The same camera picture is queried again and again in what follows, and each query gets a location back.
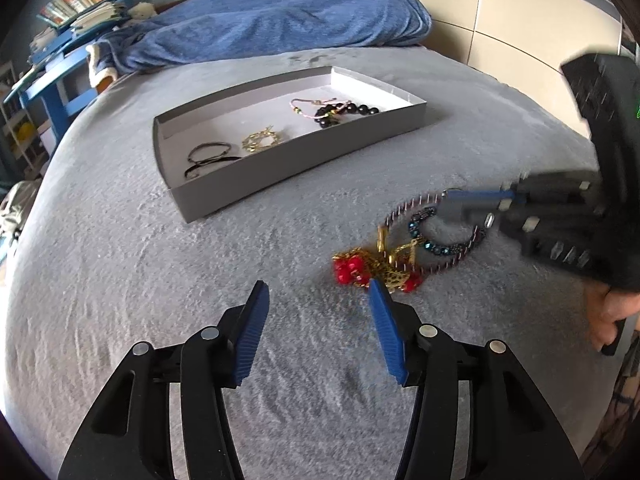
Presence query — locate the beige panel wardrobe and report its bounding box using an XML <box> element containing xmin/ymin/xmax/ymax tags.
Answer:
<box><xmin>397</xmin><ymin>0</ymin><xmax>640</xmax><ymax>141</ymax></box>

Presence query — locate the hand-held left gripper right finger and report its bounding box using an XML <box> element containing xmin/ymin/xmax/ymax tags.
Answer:
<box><xmin>368</xmin><ymin>278</ymin><xmax>586</xmax><ymax>480</ymax></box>

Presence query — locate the patterned dark clothing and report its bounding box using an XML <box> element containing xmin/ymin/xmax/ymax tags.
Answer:
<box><xmin>580</xmin><ymin>320</ymin><xmax>640</xmax><ymax>471</ymax></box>

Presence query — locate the gold chain bracelet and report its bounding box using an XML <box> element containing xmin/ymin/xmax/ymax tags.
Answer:
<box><xmin>241</xmin><ymin>125</ymin><xmax>282</xmax><ymax>153</ymax></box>

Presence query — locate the white storage rack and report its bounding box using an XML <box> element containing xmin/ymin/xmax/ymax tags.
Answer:
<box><xmin>0</xmin><ymin>60</ymin><xmax>51</xmax><ymax>171</ymax></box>

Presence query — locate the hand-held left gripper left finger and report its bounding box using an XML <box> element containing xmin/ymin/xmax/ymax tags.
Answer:
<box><xmin>57</xmin><ymin>280</ymin><xmax>271</xmax><ymax>480</ymax></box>

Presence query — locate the blue pillow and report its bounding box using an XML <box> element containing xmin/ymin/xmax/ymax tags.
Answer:
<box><xmin>107</xmin><ymin>0</ymin><xmax>433</xmax><ymax>76</ymax></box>

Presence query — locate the black hair tie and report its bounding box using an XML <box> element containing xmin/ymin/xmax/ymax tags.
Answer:
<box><xmin>184</xmin><ymin>155</ymin><xmax>243</xmax><ymax>181</ymax></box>

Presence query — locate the blue crystal bracelet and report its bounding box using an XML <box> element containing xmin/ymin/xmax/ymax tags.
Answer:
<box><xmin>407</xmin><ymin>207</ymin><xmax>476</xmax><ymax>258</ymax></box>

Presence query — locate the grey fleece bed blanket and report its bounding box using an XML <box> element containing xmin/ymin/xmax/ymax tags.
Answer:
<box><xmin>0</xmin><ymin>42</ymin><xmax>631</xmax><ymax>480</ymax></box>

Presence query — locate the blue white fleece garment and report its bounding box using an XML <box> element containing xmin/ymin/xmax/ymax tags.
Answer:
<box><xmin>86</xmin><ymin>40</ymin><xmax>118</xmax><ymax>95</ymax></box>

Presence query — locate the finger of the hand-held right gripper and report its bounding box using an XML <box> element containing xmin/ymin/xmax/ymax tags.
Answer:
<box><xmin>442</xmin><ymin>197</ymin><xmax>603</xmax><ymax>273</ymax></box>
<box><xmin>442</xmin><ymin>170</ymin><xmax>601</xmax><ymax>204</ymax></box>

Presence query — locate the person's right hand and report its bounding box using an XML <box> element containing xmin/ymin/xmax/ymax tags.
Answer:
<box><xmin>582</xmin><ymin>280</ymin><xmax>640</xmax><ymax>353</ymax></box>

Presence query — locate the grey cardboard tray box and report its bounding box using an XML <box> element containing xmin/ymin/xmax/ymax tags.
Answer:
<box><xmin>152</xmin><ymin>64</ymin><xmax>428</xmax><ymax>224</ymax></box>

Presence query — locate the large black bead bracelet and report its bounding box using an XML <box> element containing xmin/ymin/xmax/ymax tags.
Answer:
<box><xmin>314</xmin><ymin>101</ymin><xmax>382</xmax><ymax>130</ymax></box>

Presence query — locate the pink cord bracelet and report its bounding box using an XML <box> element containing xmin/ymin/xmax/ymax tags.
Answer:
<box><xmin>289</xmin><ymin>97</ymin><xmax>351</xmax><ymax>123</ymax></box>

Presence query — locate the blue shelf with books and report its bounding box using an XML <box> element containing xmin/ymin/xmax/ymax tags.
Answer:
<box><xmin>2</xmin><ymin>0</ymin><xmax>136</xmax><ymax>133</ymax></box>

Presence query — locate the gold and red bead necklace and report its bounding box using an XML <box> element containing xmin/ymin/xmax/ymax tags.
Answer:
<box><xmin>332</xmin><ymin>227</ymin><xmax>423</xmax><ymax>295</ymax></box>

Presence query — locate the thin silver grey bangle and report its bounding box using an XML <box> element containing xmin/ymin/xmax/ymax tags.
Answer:
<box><xmin>189</xmin><ymin>142</ymin><xmax>233</xmax><ymax>165</ymax></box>

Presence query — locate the stack of papers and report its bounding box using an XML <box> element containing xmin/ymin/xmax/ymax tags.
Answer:
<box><xmin>70</xmin><ymin>2</ymin><xmax>128</xmax><ymax>28</ymax></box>

